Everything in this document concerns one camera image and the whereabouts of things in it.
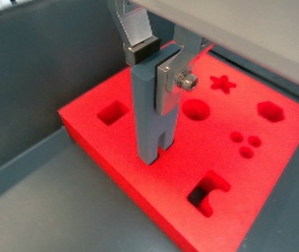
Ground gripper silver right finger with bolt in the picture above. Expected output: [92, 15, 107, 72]
[157, 26, 214, 115]

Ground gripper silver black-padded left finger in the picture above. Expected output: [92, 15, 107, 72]
[108, 0, 161, 66]

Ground red shape-sorter board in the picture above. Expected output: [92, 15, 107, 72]
[59, 54, 299, 252]

